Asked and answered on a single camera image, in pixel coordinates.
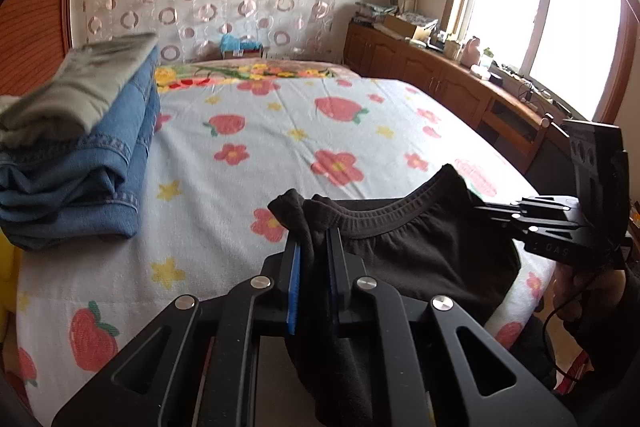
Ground person's right hand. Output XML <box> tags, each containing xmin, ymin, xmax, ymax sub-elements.
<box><xmin>552</xmin><ymin>264</ymin><xmax>628</xmax><ymax>338</ymax></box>

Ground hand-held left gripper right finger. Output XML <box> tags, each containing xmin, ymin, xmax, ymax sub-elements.
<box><xmin>326</xmin><ymin>227</ymin><xmax>576</xmax><ymax>427</ymax></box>

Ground wooden louvred wardrobe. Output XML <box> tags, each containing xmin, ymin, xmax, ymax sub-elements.
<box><xmin>0</xmin><ymin>0</ymin><xmax>83</xmax><ymax>98</ymax></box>

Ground folded blue jeans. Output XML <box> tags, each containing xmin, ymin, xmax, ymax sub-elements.
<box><xmin>0</xmin><ymin>44</ymin><xmax>162</xmax><ymax>252</ymax></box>

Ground wooden cabinet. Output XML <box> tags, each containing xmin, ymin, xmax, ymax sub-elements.
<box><xmin>344</xmin><ymin>22</ymin><xmax>591</xmax><ymax>175</ymax></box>

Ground folded grey pants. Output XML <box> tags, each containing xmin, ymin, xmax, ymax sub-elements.
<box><xmin>0</xmin><ymin>32</ymin><xmax>160</xmax><ymax>145</ymax></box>

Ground cardboard box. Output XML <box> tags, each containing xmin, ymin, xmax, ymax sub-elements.
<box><xmin>382</xmin><ymin>13</ymin><xmax>426</xmax><ymax>38</ymax></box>

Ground pink floral blanket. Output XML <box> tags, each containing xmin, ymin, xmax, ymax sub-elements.
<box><xmin>155</xmin><ymin>59</ymin><xmax>361</xmax><ymax>90</ymax></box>

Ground bed with floral sheet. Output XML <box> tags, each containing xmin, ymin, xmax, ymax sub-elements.
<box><xmin>15</xmin><ymin>77</ymin><xmax>558</xmax><ymax>413</ymax></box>

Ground yellow cloth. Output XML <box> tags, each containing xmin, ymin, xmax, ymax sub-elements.
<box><xmin>0</xmin><ymin>234</ymin><xmax>21</xmax><ymax>323</ymax></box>

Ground black cable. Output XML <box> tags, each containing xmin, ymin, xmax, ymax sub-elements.
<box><xmin>544</xmin><ymin>274</ymin><xmax>598</xmax><ymax>383</ymax></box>

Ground person's black clothing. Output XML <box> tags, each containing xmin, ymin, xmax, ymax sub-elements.
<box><xmin>510</xmin><ymin>317</ymin><xmax>640</xmax><ymax>427</ymax></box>

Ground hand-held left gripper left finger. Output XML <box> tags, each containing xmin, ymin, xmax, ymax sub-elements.
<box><xmin>52</xmin><ymin>227</ymin><xmax>303</xmax><ymax>427</ymax></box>

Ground black pants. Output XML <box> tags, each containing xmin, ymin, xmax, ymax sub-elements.
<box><xmin>267</xmin><ymin>164</ymin><xmax>523</xmax><ymax>425</ymax></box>

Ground pink kettle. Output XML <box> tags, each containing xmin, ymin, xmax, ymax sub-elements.
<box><xmin>462</xmin><ymin>36</ymin><xmax>483</xmax><ymax>68</ymax></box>

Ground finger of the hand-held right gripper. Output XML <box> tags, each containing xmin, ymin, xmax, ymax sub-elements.
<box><xmin>472</xmin><ymin>195</ymin><xmax>583</xmax><ymax>226</ymax></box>
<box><xmin>507</xmin><ymin>224</ymin><xmax>593</xmax><ymax>245</ymax></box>

